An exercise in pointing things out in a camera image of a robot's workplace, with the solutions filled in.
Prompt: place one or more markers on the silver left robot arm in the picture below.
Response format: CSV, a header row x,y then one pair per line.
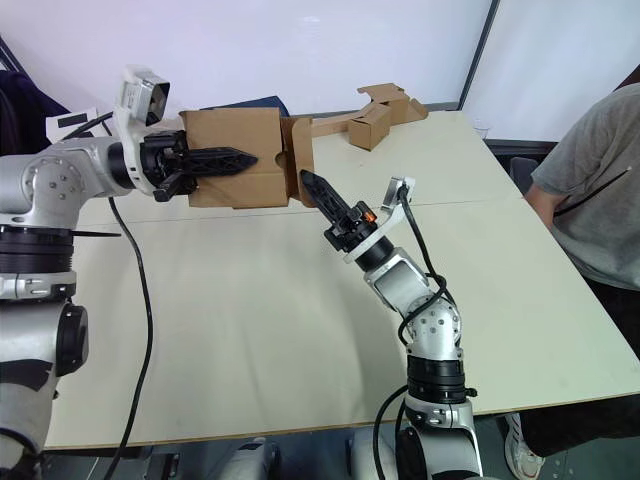
x,y
50,180

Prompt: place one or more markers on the person in grey shirt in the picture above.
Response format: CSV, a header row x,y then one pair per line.
x,y
595,190

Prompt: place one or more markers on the white sneaker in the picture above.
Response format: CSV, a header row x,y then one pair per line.
x,y
522,450

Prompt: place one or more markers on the grey rounded shape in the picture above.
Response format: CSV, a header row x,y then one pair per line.
x,y
250,460

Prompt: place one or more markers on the flattened brown cardboard box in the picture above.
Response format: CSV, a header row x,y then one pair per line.
x,y
395,100

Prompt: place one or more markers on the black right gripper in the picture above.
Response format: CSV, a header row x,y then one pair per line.
x,y
352,230

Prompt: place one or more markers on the white paper with black label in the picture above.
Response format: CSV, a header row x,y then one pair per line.
x,y
70,125

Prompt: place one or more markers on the brown cardboard box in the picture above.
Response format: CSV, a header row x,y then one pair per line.
x,y
395,100
235,135

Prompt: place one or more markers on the dark jacket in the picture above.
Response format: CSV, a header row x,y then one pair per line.
x,y
25,115

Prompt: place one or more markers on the dark partition frame post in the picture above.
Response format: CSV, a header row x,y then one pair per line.
x,y
479,50

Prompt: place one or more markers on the dark chair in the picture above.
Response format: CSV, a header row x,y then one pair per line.
x,y
522,172

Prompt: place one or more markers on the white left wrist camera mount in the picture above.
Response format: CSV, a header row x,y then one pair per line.
x,y
131,107

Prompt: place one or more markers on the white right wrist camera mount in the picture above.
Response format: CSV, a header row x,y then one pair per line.
x,y
395,215

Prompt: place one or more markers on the long flat cardboard strip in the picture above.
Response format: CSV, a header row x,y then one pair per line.
x,y
330,125

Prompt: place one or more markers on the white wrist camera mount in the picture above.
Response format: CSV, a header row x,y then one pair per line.
x,y
131,107
395,215

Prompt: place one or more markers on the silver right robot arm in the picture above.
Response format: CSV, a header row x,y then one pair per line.
x,y
400,280

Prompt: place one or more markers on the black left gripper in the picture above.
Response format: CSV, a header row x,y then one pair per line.
x,y
162,162

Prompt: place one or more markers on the small closed cardboard box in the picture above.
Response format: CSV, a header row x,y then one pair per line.
x,y
370,127

